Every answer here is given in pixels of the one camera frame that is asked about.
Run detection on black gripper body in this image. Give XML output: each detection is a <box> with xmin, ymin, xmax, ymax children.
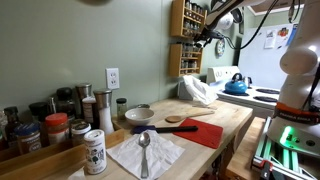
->
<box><xmin>199</xmin><ymin>28</ymin><xmax>219</xmax><ymax>44</ymax></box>

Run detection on small glass jar black lid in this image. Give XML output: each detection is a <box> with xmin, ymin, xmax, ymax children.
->
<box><xmin>116</xmin><ymin>97</ymin><xmax>128</xmax><ymax>120</ymax></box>

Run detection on white lid spice jar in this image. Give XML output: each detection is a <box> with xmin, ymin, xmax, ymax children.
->
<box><xmin>71</xmin><ymin>121</ymin><xmax>92</xmax><ymax>147</ymax></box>

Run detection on red lid spice jar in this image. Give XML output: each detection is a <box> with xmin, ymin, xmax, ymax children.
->
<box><xmin>44</xmin><ymin>112</ymin><xmax>70</xmax><ymax>146</ymax></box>

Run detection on blue lid spice jar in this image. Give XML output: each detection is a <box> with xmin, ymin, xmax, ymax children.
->
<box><xmin>14</xmin><ymin>121</ymin><xmax>43</xmax><ymax>155</ymax></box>

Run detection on wooden spice rack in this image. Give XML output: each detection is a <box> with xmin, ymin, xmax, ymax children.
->
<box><xmin>170</xmin><ymin>0</ymin><xmax>208</xmax><ymax>42</ymax></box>
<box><xmin>167</xmin><ymin>42</ymin><xmax>204</xmax><ymax>78</ymax></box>

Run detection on small black frying pan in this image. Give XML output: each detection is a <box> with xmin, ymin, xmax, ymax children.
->
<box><xmin>230</xmin><ymin>8</ymin><xmax>244</xmax><ymax>25</ymax></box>

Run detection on white cloth towel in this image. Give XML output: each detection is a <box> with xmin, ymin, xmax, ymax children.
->
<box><xmin>182</xmin><ymin>74</ymin><xmax>219</xmax><ymax>107</ymax></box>

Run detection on blue kettle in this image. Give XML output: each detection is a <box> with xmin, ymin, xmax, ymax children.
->
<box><xmin>224</xmin><ymin>72</ymin><xmax>249</xmax><ymax>95</ymax></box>

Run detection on small steel pot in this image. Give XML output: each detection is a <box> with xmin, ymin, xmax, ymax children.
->
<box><xmin>243</xmin><ymin>76</ymin><xmax>254</xmax><ymax>89</ymax></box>

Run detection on white paper sheet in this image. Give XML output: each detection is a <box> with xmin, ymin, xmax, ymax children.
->
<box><xmin>263</xmin><ymin>29</ymin><xmax>276</xmax><ymax>50</ymax></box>

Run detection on white electric stove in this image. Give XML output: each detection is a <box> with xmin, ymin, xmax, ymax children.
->
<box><xmin>205</xmin><ymin>65</ymin><xmax>281</xmax><ymax>119</ymax></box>

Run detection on red printed paper sheet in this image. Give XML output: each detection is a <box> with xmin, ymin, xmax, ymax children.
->
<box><xmin>275</xmin><ymin>27</ymin><xmax>290</xmax><ymax>48</ymax></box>

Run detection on wooden spoon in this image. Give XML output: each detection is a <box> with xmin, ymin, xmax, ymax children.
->
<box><xmin>165</xmin><ymin>110</ymin><xmax>216</xmax><ymax>124</ymax></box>

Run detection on blue paper sheet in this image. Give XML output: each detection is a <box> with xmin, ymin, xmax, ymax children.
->
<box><xmin>285</xmin><ymin>23</ymin><xmax>299</xmax><ymax>47</ymax></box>

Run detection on white ceramic bowl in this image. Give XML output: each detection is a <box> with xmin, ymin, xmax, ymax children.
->
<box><xmin>124</xmin><ymin>107</ymin><xmax>156</xmax><ymax>127</ymax></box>

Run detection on metal spoon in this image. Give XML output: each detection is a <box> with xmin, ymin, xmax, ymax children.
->
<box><xmin>138</xmin><ymin>131</ymin><xmax>152</xmax><ymax>179</ymax></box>

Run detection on white paper napkin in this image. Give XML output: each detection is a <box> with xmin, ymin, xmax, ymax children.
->
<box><xmin>106</xmin><ymin>129</ymin><xmax>186</xmax><ymax>180</ymax></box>

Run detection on steel topped salt grinder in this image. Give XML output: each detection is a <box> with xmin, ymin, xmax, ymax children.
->
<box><xmin>93</xmin><ymin>89</ymin><xmax>116</xmax><ymax>136</ymax></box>

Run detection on steel pepper grinder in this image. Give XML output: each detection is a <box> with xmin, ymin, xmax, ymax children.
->
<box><xmin>75</xmin><ymin>83</ymin><xmax>93</xmax><ymax>111</ymax></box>

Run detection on white label spice bottle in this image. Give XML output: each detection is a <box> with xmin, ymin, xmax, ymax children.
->
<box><xmin>81</xmin><ymin>95</ymin><xmax>98</xmax><ymax>125</ymax></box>

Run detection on dark bottle black cap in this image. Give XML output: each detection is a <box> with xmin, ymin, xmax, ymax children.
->
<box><xmin>55</xmin><ymin>86</ymin><xmax>77</xmax><ymax>122</ymax></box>

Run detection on white printed spice shaker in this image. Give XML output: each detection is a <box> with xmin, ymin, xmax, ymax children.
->
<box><xmin>83</xmin><ymin>128</ymin><xmax>108</xmax><ymax>176</ymax></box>

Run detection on bottle with metal pourer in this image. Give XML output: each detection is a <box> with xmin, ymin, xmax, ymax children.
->
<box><xmin>48</xmin><ymin>96</ymin><xmax>57</xmax><ymax>114</ymax></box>

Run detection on wooden tray box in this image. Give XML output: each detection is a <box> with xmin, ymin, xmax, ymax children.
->
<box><xmin>0</xmin><ymin>119</ymin><xmax>125</xmax><ymax>180</ymax></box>

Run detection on dark sauce bottle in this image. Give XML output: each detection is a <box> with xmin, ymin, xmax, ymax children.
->
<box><xmin>3</xmin><ymin>105</ymin><xmax>23</xmax><ymax>148</ymax></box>

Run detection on decorative wall plate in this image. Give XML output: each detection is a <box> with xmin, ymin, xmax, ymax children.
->
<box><xmin>214</xmin><ymin>38</ymin><xmax>227</xmax><ymax>58</ymax></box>

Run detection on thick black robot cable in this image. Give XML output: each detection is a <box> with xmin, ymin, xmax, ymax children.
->
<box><xmin>221</xmin><ymin>0</ymin><xmax>281</xmax><ymax>52</ymax></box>

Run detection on wooden wall cabinet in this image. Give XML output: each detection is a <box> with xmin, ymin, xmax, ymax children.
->
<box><xmin>248</xmin><ymin>0</ymin><xmax>306</xmax><ymax>17</ymax></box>

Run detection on thin black cable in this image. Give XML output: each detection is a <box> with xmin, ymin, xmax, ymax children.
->
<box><xmin>288</xmin><ymin>0</ymin><xmax>303</xmax><ymax>24</ymax></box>

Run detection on white wall outlet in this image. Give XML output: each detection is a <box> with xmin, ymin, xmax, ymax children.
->
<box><xmin>105</xmin><ymin>67</ymin><xmax>121</xmax><ymax>90</ymax></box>

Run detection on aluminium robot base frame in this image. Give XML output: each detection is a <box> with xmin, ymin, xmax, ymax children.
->
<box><xmin>250</xmin><ymin>116</ymin><xmax>320</xmax><ymax>180</ymax></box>

